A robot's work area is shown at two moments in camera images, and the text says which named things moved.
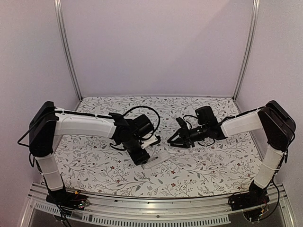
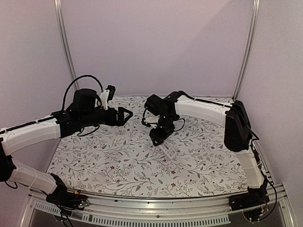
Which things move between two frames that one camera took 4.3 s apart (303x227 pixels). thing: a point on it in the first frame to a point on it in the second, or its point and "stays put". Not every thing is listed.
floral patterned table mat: (94, 166) stays put
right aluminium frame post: (255, 20) stays put
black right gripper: (184, 137) to (160, 135)
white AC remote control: (157, 158) to (169, 152)
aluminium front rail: (205, 211) stays put
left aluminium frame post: (58, 10) stays put
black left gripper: (139, 159) to (120, 121)
